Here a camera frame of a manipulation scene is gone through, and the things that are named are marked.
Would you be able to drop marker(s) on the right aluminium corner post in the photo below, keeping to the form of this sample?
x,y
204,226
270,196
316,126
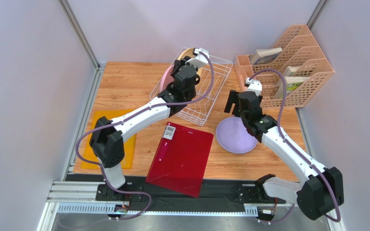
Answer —
x,y
317,12

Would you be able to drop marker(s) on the middle white book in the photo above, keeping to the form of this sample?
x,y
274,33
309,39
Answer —
x,y
289,75

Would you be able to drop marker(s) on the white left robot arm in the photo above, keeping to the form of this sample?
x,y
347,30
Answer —
x,y
108,137

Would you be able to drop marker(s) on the red folder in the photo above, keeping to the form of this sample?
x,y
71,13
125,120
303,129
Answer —
x,y
180,160

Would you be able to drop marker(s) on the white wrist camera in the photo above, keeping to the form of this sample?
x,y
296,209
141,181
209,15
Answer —
x,y
253,86
199,59

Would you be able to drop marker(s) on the yellow plate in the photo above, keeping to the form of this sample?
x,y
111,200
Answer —
x,y
185,53

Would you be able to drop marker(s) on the orange folder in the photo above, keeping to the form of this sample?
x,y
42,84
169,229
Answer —
x,y
129,145

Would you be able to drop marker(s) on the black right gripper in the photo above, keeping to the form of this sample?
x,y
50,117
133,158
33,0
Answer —
x,y
235,101

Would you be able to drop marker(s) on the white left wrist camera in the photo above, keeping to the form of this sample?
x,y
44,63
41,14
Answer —
x,y
199,59

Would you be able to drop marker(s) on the white wire dish rack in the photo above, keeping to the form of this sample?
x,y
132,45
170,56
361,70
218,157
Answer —
x,y
199,112

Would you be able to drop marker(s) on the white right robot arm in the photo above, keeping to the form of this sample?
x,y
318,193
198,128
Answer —
x,y
319,189

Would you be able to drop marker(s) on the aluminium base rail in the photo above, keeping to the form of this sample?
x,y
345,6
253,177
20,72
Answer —
x,y
85,203

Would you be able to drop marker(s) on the purple plate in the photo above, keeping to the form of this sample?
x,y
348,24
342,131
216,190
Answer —
x,y
233,137

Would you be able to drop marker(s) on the black base mat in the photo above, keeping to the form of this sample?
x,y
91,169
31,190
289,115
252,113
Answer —
x,y
215,195

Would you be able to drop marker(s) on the upper book in rack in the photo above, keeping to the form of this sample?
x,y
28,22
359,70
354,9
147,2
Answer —
x,y
265,56

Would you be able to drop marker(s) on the aluminium corner post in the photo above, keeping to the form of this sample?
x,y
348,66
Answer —
x,y
317,12
65,5

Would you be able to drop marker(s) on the pink plate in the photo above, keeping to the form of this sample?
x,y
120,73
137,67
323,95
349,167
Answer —
x,y
166,78

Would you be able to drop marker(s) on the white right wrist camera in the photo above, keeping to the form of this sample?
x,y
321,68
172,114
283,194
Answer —
x,y
253,86

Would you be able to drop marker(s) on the pink file rack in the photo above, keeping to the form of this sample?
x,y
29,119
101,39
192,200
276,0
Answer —
x,y
300,48

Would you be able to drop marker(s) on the green book in rack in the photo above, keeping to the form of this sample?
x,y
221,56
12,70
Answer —
x,y
290,88

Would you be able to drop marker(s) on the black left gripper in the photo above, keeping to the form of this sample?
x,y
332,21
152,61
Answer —
x,y
178,64

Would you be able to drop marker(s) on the left aluminium corner post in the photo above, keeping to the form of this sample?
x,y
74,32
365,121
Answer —
x,y
65,5

